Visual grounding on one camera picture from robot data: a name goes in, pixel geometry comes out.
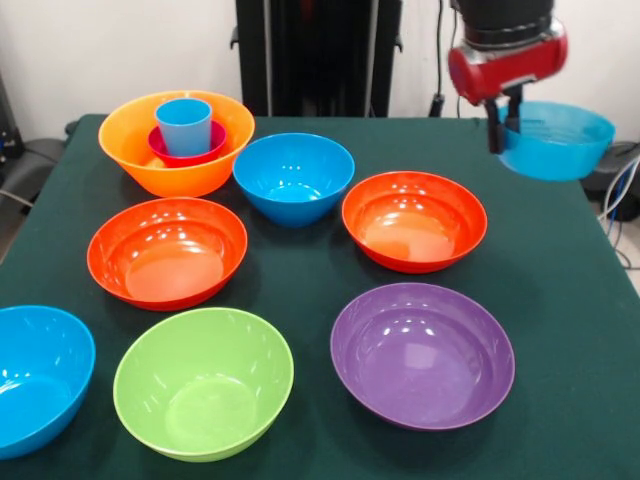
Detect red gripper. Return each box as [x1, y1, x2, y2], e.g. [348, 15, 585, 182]
[446, 18, 570, 155]

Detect low blue ridged bowl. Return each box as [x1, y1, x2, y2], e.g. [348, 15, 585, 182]
[496, 100, 617, 182]

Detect small pink bowl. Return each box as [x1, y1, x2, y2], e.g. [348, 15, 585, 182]
[147, 119, 229, 169]

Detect blue cup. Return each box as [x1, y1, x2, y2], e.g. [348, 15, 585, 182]
[154, 98, 214, 156]

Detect dark green table cloth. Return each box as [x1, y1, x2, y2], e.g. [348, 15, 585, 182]
[0, 113, 640, 480]

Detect red-orange bowl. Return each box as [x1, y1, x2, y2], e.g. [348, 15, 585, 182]
[341, 170, 489, 275]
[86, 197, 249, 312]

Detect medium blue bowl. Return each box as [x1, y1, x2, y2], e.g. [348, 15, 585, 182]
[232, 132, 356, 229]

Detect purple bowl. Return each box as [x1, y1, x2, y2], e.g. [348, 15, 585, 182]
[329, 282, 516, 432]

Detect large orange bowl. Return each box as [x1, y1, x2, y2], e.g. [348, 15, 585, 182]
[98, 90, 257, 199]

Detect green bowl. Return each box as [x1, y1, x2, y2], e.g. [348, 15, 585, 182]
[112, 307, 295, 463]

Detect large blue bowl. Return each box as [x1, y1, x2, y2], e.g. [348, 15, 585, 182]
[0, 305, 97, 461]

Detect thin black wall cable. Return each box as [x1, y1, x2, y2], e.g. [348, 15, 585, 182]
[449, 0, 464, 119]

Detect black cable with plug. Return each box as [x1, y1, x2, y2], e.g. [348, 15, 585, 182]
[429, 0, 447, 119]

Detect blue and white cables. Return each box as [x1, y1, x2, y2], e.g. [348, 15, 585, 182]
[599, 154, 640, 271]

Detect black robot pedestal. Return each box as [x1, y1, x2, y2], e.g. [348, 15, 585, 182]
[230, 0, 404, 119]

